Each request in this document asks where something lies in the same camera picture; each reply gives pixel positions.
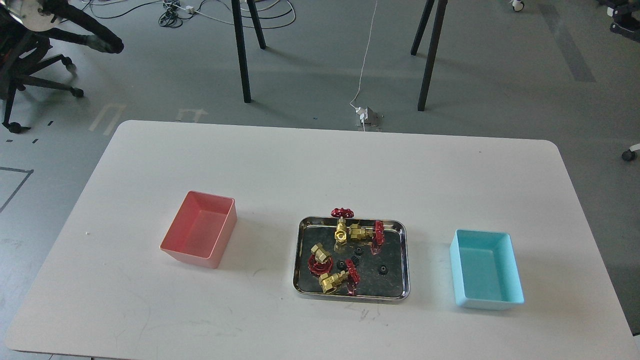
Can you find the black table leg inner left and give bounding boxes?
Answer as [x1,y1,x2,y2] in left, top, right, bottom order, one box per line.
[246,0,266,50]

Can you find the brass valve red handle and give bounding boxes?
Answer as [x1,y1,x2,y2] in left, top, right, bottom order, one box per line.
[330,207,354,249]
[318,259,361,294]
[349,220,386,247]
[307,243,334,277]

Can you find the small black gear middle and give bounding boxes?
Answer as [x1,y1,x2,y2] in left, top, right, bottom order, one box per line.
[350,255,361,267]

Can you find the light blue plastic box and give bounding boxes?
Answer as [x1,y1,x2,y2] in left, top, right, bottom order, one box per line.
[449,228,525,311]

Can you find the black office chair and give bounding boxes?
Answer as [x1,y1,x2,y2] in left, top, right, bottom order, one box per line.
[1,0,124,133]

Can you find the black table leg inner right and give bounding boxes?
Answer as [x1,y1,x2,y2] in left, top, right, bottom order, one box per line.
[410,0,435,56]

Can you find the white floor power socket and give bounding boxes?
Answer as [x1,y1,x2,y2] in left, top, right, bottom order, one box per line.
[355,106,381,132]

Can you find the brass valve red handle front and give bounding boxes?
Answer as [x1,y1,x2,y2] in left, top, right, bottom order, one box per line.
[318,259,361,294]

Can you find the white cable on floor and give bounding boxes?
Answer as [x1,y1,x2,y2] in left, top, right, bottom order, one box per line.
[349,0,379,112]

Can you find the black cable bundle on floor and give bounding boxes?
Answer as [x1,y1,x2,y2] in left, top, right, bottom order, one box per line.
[80,0,297,30]

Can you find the pink plastic box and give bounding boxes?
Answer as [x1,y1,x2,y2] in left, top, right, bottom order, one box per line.
[159,191,238,269]

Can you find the brass valve upright red handle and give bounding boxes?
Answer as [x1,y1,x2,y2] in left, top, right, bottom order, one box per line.
[330,207,354,249]

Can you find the stainless steel tray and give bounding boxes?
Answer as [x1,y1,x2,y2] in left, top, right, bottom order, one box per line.
[292,216,410,302]

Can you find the black table leg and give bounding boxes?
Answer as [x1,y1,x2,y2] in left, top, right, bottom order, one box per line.
[246,0,266,50]
[231,0,252,104]
[417,0,448,112]
[410,0,435,56]

